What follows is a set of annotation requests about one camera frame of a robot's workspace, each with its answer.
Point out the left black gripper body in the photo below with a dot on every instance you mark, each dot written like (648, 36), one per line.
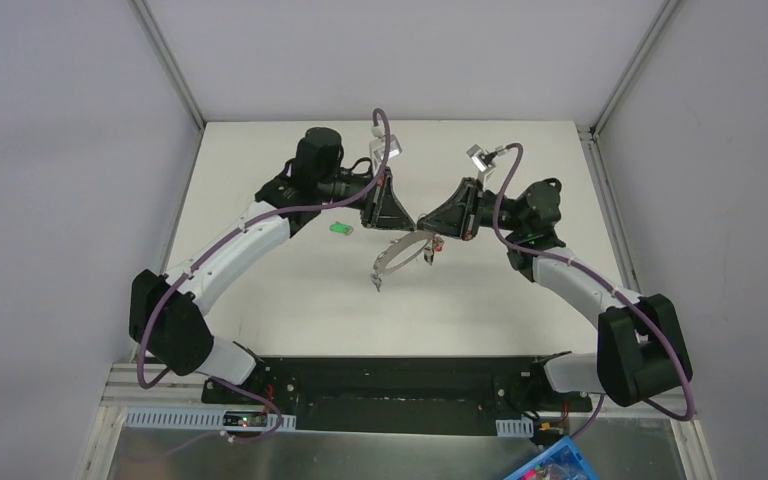
(371, 198)

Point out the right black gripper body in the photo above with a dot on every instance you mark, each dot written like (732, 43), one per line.
(472, 209)

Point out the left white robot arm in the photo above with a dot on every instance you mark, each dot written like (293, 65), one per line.
(167, 310)

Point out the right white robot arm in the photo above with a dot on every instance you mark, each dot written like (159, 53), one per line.
(640, 350)

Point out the green tagged key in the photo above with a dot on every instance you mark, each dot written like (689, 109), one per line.
(341, 228)

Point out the blue plastic bin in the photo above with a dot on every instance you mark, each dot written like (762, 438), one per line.
(562, 460)

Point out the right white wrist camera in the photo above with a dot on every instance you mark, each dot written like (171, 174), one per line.
(483, 159)

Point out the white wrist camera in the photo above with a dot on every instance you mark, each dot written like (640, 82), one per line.
(483, 159)
(379, 147)

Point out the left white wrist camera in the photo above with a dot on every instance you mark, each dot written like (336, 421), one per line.
(379, 147)

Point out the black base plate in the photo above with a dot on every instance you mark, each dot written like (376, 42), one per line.
(460, 396)

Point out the aluminium frame rail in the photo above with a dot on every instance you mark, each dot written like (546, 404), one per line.
(166, 58)

